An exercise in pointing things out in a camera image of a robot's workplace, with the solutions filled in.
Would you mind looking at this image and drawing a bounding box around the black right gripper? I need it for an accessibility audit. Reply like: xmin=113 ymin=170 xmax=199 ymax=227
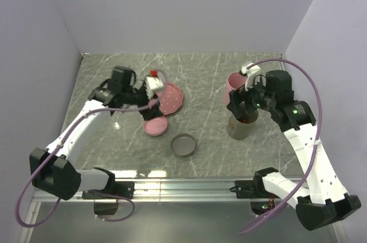
xmin=227 ymin=75 xmax=276 ymax=118

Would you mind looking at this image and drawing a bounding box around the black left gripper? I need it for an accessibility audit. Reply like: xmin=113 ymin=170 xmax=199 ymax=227
xmin=123 ymin=83 xmax=165 ymax=121

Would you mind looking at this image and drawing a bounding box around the pink scalloped plate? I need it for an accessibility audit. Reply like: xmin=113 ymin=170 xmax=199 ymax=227
xmin=158 ymin=83 xmax=184 ymax=116

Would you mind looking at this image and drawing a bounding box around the grey round lid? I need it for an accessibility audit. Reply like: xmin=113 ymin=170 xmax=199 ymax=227
xmin=170 ymin=134 xmax=197 ymax=157

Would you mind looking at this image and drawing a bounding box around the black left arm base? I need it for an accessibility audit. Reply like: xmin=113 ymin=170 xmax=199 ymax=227
xmin=81 ymin=181 xmax=135 ymax=199

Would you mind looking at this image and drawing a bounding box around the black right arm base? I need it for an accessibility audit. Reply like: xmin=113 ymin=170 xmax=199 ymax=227
xmin=229 ymin=180 xmax=274 ymax=199

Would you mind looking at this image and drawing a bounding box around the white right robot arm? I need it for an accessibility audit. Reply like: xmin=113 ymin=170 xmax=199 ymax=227
xmin=227 ymin=66 xmax=361 ymax=231

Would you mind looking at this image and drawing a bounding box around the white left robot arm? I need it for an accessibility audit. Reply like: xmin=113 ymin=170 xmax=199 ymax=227
xmin=29 ymin=66 xmax=167 ymax=200

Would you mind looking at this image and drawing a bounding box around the pink round lid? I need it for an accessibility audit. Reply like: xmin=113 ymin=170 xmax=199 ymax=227
xmin=143 ymin=116 xmax=168 ymax=136

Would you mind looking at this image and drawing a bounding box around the pink tall canister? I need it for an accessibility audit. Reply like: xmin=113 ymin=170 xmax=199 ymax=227
xmin=222 ymin=72 xmax=247 ymax=106

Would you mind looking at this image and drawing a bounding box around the grey tall canister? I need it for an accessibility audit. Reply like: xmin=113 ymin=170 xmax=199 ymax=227
xmin=226 ymin=112 xmax=259 ymax=140

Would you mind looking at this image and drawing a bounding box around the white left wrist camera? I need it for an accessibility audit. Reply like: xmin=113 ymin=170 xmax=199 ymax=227
xmin=145 ymin=76 xmax=165 ymax=96

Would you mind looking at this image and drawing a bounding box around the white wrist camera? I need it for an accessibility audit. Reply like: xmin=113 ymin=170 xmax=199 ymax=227
xmin=145 ymin=76 xmax=165 ymax=96
xmin=240 ymin=63 xmax=261 ymax=91

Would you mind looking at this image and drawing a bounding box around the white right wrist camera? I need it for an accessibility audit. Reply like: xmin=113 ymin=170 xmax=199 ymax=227
xmin=240 ymin=63 xmax=261 ymax=91

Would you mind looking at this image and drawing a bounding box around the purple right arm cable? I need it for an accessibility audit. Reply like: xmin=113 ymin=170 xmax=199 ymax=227
xmin=237 ymin=58 xmax=322 ymax=235

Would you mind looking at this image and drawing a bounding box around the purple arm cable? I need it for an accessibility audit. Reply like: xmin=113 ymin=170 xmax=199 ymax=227
xmin=237 ymin=58 xmax=322 ymax=235
xmin=14 ymin=68 xmax=167 ymax=228

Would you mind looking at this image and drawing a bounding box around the aluminium front rail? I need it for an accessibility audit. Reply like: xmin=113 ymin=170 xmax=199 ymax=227
xmin=31 ymin=177 xmax=310 ymax=203

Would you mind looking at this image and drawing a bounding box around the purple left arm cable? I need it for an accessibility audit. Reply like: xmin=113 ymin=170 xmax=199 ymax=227
xmin=14 ymin=68 xmax=167 ymax=228

